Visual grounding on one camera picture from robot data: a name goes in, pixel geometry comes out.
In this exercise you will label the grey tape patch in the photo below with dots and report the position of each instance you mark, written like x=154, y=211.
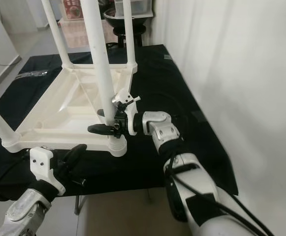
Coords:
x=167, y=57

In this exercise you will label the white plastic table top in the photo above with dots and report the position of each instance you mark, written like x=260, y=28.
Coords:
x=59, y=115

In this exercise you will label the grey metal table frame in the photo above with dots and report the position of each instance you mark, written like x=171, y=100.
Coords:
x=77, y=204

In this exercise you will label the clear plastic storage box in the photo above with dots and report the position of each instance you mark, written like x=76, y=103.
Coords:
x=142, y=7

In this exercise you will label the black tablecloth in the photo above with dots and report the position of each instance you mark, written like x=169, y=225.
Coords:
x=167, y=83

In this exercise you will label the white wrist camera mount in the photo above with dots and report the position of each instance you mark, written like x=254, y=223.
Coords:
x=42, y=164
x=122, y=98

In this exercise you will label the clear plastic bag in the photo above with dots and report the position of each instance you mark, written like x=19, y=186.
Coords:
x=32, y=74

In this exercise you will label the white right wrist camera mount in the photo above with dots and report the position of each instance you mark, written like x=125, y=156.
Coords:
x=122, y=98

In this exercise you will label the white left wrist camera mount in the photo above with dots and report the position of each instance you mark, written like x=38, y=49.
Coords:
x=42, y=164

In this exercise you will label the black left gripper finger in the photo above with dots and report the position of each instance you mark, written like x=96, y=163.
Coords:
x=76, y=155
x=61, y=157

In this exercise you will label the red printed storage box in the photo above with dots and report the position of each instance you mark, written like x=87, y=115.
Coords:
x=71, y=10

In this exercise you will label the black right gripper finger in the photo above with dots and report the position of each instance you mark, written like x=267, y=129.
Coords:
x=101, y=129
x=101, y=113

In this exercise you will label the black wok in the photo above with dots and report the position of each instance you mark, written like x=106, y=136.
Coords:
x=115, y=17

